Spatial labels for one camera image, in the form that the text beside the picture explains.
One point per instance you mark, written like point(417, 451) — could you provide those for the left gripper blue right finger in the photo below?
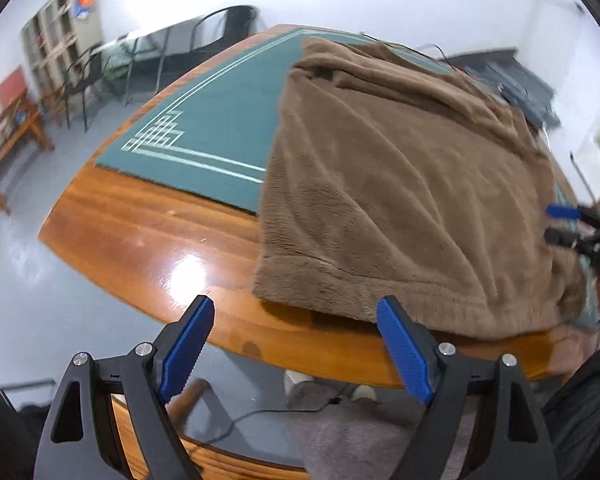
point(509, 439)

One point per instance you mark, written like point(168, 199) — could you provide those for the black metal chair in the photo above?
point(80, 80)
point(223, 28)

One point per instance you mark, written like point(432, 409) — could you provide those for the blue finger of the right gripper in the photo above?
point(565, 238)
point(564, 212)

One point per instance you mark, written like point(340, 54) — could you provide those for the glass side table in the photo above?
point(143, 63)

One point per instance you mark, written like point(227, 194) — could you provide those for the green table mat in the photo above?
point(213, 136)

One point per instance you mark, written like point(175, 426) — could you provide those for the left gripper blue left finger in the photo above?
point(80, 439)

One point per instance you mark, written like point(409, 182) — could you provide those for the red board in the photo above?
point(11, 87)

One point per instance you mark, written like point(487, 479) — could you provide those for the brown fleece sweater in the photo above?
point(386, 178)

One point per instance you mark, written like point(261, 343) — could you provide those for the beige glass cabinet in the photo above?
point(57, 39)

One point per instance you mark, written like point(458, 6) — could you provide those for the grey trousers leg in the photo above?
point(346, 432)

